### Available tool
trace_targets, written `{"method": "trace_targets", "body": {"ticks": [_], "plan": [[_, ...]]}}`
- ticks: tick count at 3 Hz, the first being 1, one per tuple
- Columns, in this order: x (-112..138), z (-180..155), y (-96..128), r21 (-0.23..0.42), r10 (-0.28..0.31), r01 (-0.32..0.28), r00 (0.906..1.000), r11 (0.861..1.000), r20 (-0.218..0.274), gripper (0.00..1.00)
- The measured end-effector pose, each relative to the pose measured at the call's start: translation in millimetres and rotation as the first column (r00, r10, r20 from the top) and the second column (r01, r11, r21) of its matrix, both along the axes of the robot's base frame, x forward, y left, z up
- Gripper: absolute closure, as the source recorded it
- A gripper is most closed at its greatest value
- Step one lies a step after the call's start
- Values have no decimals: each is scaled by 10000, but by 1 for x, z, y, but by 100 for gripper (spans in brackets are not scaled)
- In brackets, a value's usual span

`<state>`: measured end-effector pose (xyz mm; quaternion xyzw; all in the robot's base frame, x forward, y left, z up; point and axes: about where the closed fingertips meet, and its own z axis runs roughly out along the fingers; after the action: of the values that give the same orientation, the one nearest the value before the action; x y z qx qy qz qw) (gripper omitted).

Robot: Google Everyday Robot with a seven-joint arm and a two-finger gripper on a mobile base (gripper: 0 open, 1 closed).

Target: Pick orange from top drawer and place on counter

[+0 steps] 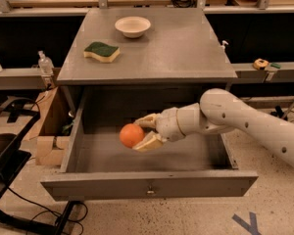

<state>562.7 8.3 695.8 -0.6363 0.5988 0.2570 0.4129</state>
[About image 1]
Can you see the small white spray bottle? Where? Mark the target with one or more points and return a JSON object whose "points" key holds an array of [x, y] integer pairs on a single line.
{"points": [[224, 44]]}

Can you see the orange fruit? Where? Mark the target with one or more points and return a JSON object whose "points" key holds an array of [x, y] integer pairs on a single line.
{"points": [[131, 134]]}

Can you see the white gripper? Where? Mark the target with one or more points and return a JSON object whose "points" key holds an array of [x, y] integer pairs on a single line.
{"points": [[168, 123]]}

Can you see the metal drawer knob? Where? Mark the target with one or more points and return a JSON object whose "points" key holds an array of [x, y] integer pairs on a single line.
{"points": [[150, 191]]}

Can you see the white paper bowl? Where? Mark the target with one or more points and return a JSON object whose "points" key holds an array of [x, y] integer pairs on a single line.
{"points": [[132, 27]]}

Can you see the green and yellow sponge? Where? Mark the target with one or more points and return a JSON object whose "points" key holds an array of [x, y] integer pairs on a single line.
{"points": [[101, 52]]}

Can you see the grey open top drawer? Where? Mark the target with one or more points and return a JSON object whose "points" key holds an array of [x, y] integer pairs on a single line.
{"points": [[97, 166]]}

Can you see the black metal stand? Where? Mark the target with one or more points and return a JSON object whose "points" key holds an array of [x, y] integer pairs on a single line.
{"points": [[12, 161]]}

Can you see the clear plastic bottle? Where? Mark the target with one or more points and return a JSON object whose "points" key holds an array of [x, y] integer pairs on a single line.
{"points": [[45, 63]]}

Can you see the grey wooden cabinet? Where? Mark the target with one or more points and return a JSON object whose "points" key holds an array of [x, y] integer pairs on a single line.
{"points": [[180, 46]]}

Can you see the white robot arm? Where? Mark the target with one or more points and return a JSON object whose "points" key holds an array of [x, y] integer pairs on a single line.
{"points": [[218, 111]]}

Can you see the cardboard box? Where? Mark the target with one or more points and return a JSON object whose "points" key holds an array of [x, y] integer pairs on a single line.
{"points": [[52, 130]]}

